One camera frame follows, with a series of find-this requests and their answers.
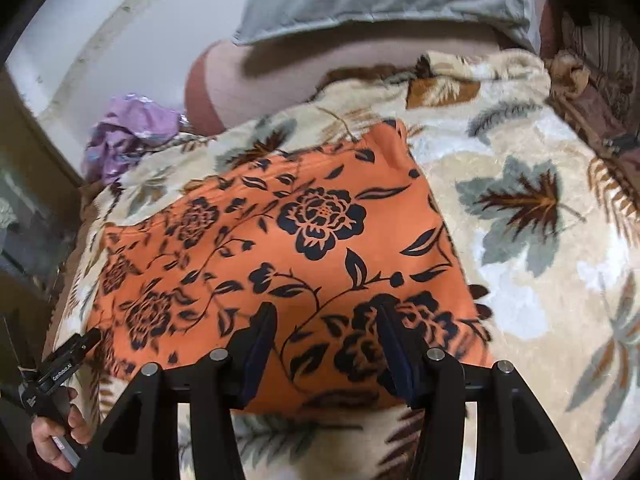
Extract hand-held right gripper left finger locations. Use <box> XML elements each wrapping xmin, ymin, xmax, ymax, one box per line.
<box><xmin>75</xmin><ymin>302</ymin><xmax>278</xmax><ymax>480</ymax></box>

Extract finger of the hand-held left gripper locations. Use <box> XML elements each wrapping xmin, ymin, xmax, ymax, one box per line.
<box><xmin>47</xmin><ymin>329</ymin><xmax>101</xmax><ymax>376</ymax></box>

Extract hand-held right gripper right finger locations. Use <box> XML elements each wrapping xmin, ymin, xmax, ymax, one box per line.
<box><xmin>376</xmin><ymin>305</ymin><xmax>583</xmax><ymax>480</ymax></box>

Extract orange black floral blouse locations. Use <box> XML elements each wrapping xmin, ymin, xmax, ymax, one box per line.
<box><xmin>92</xmin><ymin>119</ymin><xmax>496</xmax><ymax>413</ymax></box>

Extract person's left hand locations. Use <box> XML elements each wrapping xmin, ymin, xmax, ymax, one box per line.
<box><xmin>32</xmin><ymin>387</ymin><xmax>93</xmax><ymax>473</ymax></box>

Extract beige leaf print blanket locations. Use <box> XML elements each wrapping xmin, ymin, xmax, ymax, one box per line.
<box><xmin>42</xmin><ymin>50</ymin><xmax>640</xmax><ymax>480</ymax></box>

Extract wooden door with glass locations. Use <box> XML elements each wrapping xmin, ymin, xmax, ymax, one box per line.
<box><xmin>0</xmin><ymin>70</ymin><xmax>86</xmax><ymax>411</ymax></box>

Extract purple floral cloth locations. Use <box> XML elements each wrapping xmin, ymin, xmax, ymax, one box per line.
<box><xmin>82</xmin><ymin>94</ymin><xmax>186</xmax><ymax>186</ymax></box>

